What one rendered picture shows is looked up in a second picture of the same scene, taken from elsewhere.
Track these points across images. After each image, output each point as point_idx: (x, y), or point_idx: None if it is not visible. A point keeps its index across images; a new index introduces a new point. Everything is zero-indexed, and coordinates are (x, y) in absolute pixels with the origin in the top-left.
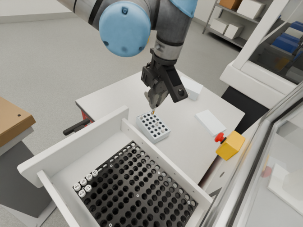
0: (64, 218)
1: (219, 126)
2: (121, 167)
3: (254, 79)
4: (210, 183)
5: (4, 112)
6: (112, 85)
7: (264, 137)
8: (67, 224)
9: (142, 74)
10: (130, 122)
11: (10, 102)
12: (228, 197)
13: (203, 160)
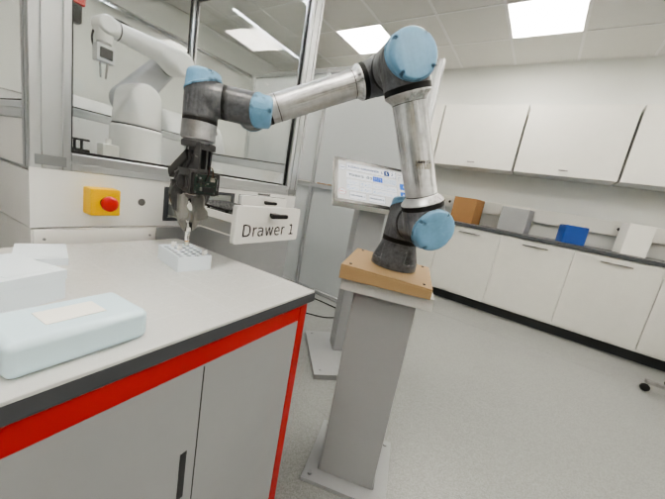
0: (295, 436)
1: (29, 246)
2: None
3: None
4: (142, 222)
5: (366, 266)
6: (260, 306)
7: (104, 157)
8: (287, 430)
9: (218, 185)
10: (219, 269)
11: (374, 272)
12: None
13: (119, 244)
